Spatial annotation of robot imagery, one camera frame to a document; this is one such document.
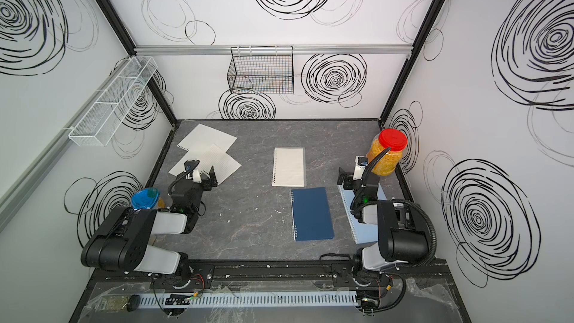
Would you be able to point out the white mesh wall shelf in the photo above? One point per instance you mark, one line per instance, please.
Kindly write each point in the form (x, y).
(126, 101)

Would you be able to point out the light blue spiral notebook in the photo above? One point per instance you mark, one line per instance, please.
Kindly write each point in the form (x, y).
(361, 233)

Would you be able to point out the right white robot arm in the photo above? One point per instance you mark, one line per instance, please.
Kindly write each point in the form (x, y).
(405, 233)

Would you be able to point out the frosted cover white notebook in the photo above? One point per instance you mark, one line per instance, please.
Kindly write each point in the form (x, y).
(289, 167)

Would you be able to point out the blue lid snack cup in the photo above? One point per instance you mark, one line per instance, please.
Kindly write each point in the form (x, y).
(148, 198)

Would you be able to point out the black corner frame post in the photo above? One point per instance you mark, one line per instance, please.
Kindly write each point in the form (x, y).
(422, 35)

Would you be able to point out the aluminium wall rail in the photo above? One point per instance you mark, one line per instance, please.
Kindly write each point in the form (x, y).
(295, 49)

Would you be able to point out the cornflakes jar with red lid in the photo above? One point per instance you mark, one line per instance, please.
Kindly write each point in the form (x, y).
(392, 142)

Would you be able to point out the black wire basket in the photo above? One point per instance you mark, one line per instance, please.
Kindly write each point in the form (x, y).
(267, 74)

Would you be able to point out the torn lined paper page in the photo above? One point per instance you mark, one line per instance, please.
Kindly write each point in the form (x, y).
(202, 137)

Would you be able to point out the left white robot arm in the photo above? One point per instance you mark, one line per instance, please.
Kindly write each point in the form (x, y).
(121, 243)

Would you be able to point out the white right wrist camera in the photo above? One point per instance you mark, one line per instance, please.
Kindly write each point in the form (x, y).
(361, 162)

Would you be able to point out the left black frame post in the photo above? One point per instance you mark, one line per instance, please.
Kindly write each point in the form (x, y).
(128, 44)

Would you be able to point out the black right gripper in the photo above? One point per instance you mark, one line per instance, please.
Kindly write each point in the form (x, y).
(349, 179)

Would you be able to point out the dark blue spiral notebook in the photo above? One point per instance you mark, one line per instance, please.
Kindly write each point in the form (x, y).
(311, 215)

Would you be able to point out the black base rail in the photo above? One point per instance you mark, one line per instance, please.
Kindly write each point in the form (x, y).
(205, 274)

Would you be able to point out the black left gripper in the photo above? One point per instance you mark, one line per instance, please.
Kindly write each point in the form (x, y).
(205, 182)

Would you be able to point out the white slotted cable duct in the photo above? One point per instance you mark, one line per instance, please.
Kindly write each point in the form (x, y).
(248, 299)

